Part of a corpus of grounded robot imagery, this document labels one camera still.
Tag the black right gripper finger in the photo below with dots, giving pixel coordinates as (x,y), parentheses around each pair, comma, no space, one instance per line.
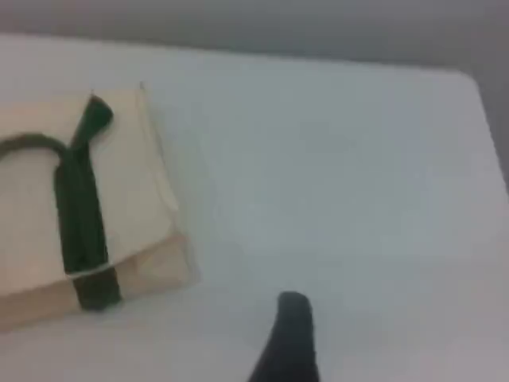
(290,342)

